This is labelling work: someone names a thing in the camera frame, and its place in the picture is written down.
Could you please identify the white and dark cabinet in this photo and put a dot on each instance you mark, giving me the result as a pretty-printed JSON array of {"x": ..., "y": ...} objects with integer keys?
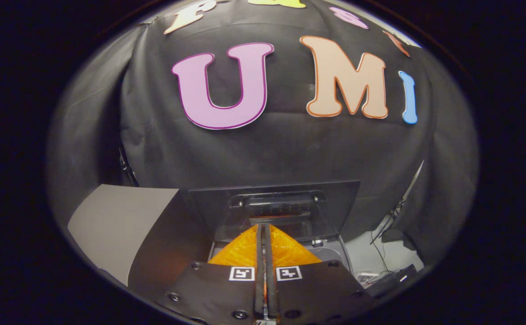
[{"x": 118, "y": 225}]

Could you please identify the black backdrop frame pole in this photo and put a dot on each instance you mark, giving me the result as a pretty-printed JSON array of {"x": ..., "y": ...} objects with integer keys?
[{"x": 127, "y": 167}]

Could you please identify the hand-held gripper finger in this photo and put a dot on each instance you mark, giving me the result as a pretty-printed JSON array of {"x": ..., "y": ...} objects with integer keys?
[
  {"x": 259, "y": 271},
  {"x": 269, "y": 271}
]

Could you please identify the black backdrop cloth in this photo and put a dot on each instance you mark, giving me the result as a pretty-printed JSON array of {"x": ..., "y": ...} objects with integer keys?
[{"x": 281, "y": 149}]

